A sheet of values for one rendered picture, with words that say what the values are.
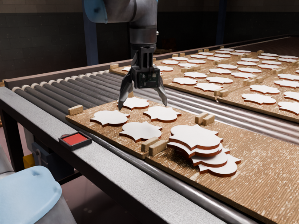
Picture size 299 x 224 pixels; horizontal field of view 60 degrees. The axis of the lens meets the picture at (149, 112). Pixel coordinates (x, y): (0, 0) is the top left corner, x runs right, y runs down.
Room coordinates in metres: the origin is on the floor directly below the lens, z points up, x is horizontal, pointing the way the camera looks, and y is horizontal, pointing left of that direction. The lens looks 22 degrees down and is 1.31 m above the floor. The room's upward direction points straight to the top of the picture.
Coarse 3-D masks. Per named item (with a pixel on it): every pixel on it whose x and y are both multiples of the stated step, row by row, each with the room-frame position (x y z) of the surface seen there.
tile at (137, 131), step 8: (128, 128) 0.76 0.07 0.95; (136, 128) 0.76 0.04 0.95; (144, 128) 0.76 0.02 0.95; (152, 128) 0.76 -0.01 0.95; (160, 128) 0.77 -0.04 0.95; (128, 136) 0.72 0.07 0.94; (136, 136) 0.71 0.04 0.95; (144, 136) 0.71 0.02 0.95; (152, 136) 0.71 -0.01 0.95; (160, 136) 0.71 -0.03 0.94
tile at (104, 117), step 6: (96, 114) 0.89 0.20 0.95; (102, 114) 0.89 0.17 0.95; (108, 114) 0.89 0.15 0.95; (114, 114) 0.89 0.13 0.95; (120, 114) 0.89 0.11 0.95; (126, 114) 0.89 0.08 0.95; (90, 120) 0.84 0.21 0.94; (96, 120) 0.83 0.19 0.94; (102, 120) 0.83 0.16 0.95; (108, 120) 0.83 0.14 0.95; (114, 120) 0.83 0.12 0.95; (120, 120) 0.83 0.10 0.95; (126, 120) 0.83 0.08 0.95; (102, 126) 0.80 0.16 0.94; (114, 126) 0.80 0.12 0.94
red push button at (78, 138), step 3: (75, 135) 0.75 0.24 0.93; (78, 135) 0.75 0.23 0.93; (81, 135) 0.75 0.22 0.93; (66, 138) 0.73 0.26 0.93; (69, 138) 0.73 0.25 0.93; (72, 138) 0.73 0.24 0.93; (75, 138) 0.73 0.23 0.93; (78, 138) 0.73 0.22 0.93; (81, 138) 0.73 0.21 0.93; (84, 138) 0.73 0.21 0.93; (66, 141) 0.71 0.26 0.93; (69, 141) 0.71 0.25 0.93; (72, 141) 0.71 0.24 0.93; (75, 141) 0.71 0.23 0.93; (78, 141) 0.71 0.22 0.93; (72, 144) 0.69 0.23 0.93
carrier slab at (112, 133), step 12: (96, 108) 0.98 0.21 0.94; (108, 108) 0.98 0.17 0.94; (72, 120) 0.86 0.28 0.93; (84, 120) 0.85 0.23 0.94; (132, 120) 0.85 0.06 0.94; (144, 120) 0.85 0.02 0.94; (180, 120) 0.85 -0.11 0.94; (192, 120) 0.85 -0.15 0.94; (96, 132) 0.76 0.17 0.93; (108, 132) 0.76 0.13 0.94; (168, 132) 0.76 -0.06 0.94; (120, 144) 0.68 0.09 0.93; (132, 144) 0.68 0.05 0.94; (144, 156) 0.62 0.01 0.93
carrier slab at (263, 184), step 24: (240, 144) 0.68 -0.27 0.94; (264, 144) 0.68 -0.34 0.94; (288, 144) 0.68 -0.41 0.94; (168, 168) 0.56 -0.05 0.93; (192, 168) 0.55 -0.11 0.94; (240, 168) 0.55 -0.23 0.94; (264, 168) 0.55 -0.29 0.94; (288, 168) 0.55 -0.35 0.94; (216, 192) 0.46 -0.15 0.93; (240, 192) 0.46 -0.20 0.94; (264, 192) 0.46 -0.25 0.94; (288, 192) 0.46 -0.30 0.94; (264, 216) 0.39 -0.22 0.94; (288, 216) 0.39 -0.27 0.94
